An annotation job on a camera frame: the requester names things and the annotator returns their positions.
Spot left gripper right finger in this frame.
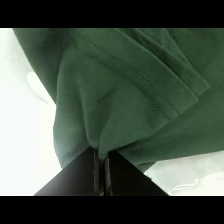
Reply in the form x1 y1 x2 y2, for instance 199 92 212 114
104 150 170 197

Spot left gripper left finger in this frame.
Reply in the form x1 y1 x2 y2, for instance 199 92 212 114
34 147 100 197

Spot dark green T-shirt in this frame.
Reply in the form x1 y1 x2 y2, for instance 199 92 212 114
12 27 224 173

